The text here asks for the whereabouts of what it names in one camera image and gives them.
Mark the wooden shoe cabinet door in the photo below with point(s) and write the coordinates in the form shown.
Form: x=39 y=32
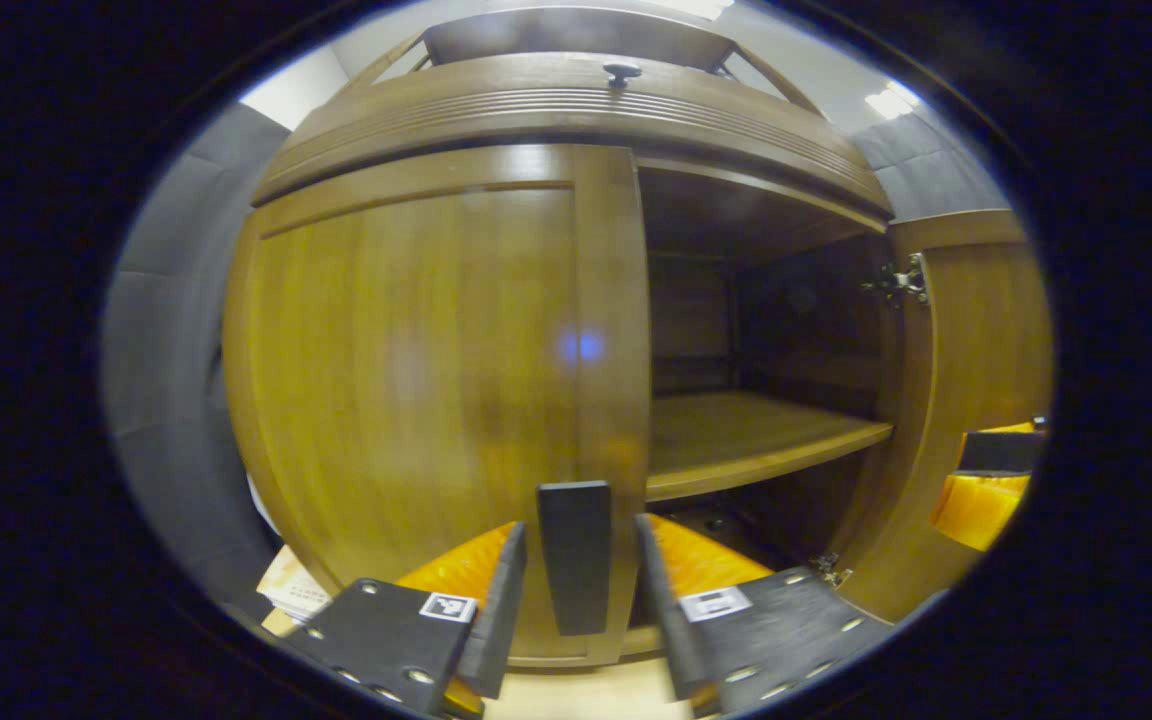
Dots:
x=406 y=370
x=976 y=330

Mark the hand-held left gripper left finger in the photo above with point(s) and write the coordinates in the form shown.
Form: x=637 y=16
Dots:
x=386 y=640

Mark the wooden double-door shoe cabinet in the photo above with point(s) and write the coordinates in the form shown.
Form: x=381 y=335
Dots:
x=576 y=110

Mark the wooden cabinet shelf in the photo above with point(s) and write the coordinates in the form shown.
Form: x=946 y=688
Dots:
x=736 y=440

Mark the black drawer knob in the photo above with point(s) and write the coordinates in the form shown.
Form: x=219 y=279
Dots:
x=622 y=73

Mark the small ceiling light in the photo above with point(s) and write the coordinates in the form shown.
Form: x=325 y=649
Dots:
x=891 y=102

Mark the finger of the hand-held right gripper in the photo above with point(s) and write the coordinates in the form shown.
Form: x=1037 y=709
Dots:
x=1001 y=450
x=976 y=510

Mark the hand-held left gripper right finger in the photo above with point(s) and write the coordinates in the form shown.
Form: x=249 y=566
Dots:
x=786 y=630

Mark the wooden cabinet drawer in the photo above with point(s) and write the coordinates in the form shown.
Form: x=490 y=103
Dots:
x=556 y=115

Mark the metal door hinge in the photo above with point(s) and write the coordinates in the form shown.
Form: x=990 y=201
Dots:
x=898 y=282
x=831 y=570

